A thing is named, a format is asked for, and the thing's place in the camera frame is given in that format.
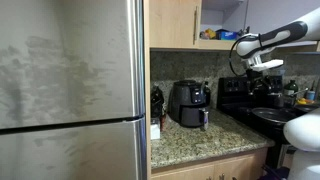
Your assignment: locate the dark olive oil bottle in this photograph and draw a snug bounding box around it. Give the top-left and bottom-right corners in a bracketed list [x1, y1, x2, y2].
[203, 80, 212, 107]

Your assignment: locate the metal cabinet bar handle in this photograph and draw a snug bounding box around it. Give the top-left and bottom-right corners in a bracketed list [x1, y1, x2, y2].
[192, 5, 199, 46]

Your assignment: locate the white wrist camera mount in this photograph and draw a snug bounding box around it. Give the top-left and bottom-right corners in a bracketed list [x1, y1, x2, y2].
[250, 55, 285, 72]

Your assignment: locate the yellow food bag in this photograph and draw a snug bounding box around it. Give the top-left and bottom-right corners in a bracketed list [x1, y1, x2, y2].
[204, 28, 217, 40]

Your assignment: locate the yellow orange item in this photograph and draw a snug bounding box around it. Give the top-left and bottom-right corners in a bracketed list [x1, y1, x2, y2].
[295, 97, 314, 106]

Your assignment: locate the black air fryer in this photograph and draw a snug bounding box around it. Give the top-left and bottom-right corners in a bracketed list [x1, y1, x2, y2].
[168, 79, 212, 131]

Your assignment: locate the black electric stove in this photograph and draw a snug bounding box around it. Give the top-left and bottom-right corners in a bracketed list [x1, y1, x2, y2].
[216, 75, 301, 169]

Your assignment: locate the dark sauce bottle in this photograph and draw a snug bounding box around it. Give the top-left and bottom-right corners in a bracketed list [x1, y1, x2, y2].
[150, 85, 165, 118]

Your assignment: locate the light wood base cabinet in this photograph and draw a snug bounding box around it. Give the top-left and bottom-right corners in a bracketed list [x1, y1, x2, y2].
[150, 147, 269, 180]

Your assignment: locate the stainless steel refrigerator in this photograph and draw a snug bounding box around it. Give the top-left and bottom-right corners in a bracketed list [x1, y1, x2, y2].
[0, 0, 148, 180]

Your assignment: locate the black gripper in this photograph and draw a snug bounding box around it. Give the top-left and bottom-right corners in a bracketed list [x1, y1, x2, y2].
[245, 68, 274, 97]

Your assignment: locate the blue Ziploc box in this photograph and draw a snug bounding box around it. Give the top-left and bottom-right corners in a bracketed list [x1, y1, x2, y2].
[215, 29, 239, 41]

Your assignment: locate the small white box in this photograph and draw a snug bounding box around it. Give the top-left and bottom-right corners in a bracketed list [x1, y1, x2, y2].
[150, 122, 162, 141]

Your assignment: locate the small black pot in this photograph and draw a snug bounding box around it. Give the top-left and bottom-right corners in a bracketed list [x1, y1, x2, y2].
[266, 92, 285, 109]

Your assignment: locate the light wood wall cabinet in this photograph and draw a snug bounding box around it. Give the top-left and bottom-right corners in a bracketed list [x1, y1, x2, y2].
[148, 0, 248, 52]

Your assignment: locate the green glass bottle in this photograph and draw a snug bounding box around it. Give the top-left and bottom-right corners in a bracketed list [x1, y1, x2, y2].
[283, 79, 299, 98]

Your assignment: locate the pale open cabinet door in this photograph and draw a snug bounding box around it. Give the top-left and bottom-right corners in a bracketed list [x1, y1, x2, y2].
[243, 0, 320, 48]

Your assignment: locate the blue cup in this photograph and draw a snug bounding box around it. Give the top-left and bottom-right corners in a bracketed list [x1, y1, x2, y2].
[305, 89, 316, 102]

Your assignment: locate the black frying pan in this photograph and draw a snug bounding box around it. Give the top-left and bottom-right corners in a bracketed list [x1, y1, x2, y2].
[251, 107, 298, 125]

